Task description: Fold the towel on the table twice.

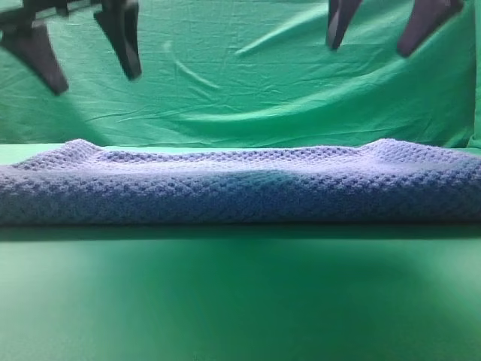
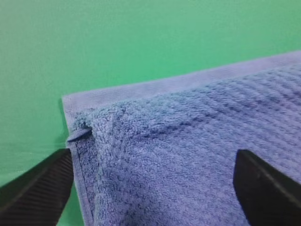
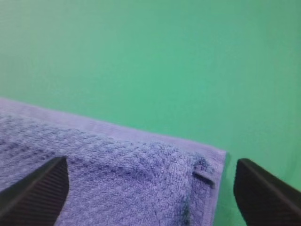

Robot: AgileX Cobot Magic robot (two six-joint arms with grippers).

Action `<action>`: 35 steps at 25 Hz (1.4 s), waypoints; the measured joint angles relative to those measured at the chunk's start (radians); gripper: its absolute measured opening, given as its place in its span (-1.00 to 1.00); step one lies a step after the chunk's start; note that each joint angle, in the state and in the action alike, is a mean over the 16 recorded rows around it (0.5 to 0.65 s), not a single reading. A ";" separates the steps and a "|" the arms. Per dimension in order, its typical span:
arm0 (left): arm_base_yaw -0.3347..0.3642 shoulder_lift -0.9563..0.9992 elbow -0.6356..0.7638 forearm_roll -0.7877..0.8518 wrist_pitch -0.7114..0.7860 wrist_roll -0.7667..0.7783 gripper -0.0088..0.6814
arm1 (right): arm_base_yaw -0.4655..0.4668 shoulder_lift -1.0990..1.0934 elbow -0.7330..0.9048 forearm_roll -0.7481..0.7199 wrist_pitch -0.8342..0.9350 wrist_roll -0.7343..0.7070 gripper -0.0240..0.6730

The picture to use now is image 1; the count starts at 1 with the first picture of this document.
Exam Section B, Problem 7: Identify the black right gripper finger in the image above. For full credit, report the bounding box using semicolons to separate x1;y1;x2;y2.
326;0;362;50
397;0;464;57

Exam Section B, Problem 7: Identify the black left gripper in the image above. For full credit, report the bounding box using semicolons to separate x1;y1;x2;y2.
1;0;142;95

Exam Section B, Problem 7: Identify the blue waffle-weave towel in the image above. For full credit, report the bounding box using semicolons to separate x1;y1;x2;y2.
1;139;480;225

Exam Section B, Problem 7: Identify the green backdrop cloth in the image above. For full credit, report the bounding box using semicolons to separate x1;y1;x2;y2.
1;1;480;148

